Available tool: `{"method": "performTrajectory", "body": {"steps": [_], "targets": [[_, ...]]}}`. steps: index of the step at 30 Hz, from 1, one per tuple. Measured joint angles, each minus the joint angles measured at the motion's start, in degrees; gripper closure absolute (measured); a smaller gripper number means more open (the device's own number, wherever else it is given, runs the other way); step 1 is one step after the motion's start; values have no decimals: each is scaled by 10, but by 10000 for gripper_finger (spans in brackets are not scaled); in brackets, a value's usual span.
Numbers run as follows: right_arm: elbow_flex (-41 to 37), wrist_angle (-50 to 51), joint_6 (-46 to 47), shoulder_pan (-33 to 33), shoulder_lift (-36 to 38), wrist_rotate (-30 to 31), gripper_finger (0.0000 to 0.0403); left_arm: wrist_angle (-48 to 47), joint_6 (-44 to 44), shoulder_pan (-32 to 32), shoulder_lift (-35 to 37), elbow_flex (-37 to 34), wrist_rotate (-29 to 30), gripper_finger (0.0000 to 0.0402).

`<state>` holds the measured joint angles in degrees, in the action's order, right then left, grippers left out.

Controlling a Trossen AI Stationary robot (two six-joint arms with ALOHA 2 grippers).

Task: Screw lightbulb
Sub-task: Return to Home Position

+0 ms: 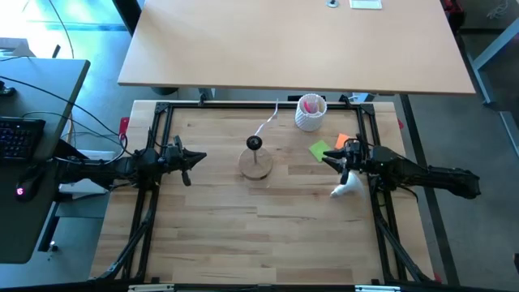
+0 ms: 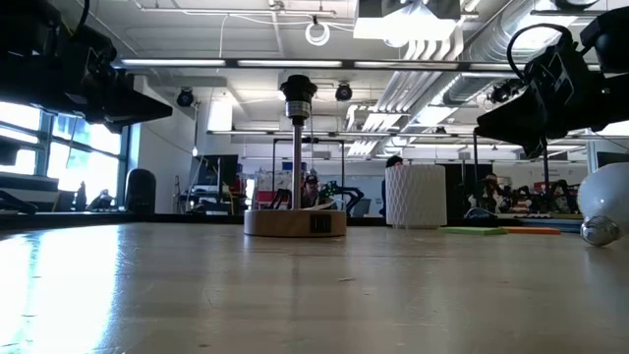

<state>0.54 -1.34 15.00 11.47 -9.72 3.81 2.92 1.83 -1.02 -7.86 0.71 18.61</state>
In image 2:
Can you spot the black ceiling spotlight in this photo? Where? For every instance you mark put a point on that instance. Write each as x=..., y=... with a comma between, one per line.
x=343, y=92
x=185, y=98

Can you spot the black computer monitor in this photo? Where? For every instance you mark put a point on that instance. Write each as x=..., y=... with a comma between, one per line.
x=216, y=169
x=611, y=158

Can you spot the black background robot arm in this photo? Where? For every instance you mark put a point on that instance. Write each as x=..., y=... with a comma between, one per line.
x=344, y=192

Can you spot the black aluminium table frame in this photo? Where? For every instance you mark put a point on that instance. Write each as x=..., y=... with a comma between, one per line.
x=147, y=218

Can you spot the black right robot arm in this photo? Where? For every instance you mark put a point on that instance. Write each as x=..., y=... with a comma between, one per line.
x=611, y=39

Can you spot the white lightbulb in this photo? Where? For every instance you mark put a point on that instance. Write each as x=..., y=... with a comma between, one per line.
x=607, y=201

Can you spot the green sticky note pad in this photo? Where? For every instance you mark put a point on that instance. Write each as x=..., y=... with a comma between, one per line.
x=472, y=230

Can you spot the white textured cup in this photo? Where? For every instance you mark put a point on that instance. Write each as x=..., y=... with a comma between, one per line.
x=415, y=196

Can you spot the person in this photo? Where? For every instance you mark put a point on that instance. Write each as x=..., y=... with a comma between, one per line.
x=490, y=192
x=310, y=189
x=394, y=160

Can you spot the black rounded bin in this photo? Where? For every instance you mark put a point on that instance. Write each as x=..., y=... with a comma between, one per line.
x=141, y=192

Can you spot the lamp with wooden base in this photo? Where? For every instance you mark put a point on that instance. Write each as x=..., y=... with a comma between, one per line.
x=295, y=223

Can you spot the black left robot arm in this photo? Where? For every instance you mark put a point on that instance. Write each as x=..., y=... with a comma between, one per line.
x=24, y=19

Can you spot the silver ventilation duct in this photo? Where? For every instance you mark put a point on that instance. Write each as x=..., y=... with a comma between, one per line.
x=496, y=44

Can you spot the black background rig frame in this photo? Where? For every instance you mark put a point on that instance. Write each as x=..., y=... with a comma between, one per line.
x=546, y=177

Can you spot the orange sticky note pad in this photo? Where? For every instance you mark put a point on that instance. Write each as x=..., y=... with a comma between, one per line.
x=535, y=230

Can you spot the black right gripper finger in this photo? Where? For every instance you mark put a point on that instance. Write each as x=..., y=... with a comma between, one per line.
x=538, y=147
x=521, y=120

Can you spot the black overhead rig beam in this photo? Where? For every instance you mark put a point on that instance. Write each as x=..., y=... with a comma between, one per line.
x=295, y=64

